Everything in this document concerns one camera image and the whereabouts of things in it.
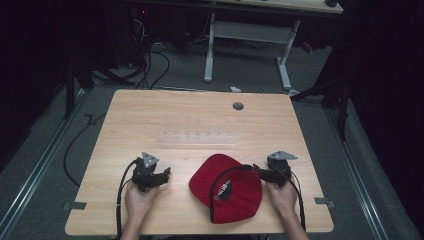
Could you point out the red baseball cap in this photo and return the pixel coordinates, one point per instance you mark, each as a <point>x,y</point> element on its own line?
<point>233,196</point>

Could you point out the clear strip on table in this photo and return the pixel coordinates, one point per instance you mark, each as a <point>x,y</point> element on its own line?
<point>196,137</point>

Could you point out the black computer mouse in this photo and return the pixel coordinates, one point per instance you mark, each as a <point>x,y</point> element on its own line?
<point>331,3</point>

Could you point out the grey tape piece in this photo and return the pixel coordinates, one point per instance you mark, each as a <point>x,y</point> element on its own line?
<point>75,205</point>
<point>323,201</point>

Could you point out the white scrap on floor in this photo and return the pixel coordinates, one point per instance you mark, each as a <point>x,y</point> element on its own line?
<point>235,89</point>

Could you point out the red object under desk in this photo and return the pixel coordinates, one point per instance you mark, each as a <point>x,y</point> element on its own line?
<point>307,47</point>

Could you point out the black metal stand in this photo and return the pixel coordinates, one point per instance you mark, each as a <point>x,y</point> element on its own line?
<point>70,90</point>
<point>333,90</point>

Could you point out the person's left hand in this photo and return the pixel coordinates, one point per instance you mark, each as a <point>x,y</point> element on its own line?
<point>139,201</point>

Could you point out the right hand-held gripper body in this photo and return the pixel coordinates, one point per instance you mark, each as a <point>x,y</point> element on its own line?
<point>279,168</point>

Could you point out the person's right hand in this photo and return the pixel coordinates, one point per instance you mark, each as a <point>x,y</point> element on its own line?
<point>283,198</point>

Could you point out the metal floor rail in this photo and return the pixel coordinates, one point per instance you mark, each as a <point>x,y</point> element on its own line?
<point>36,173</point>
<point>353,173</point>

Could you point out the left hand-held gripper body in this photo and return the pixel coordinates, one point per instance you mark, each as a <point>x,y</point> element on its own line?
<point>145,173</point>

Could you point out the white metal desk frame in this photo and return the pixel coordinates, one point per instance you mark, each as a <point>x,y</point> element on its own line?
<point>248,32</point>

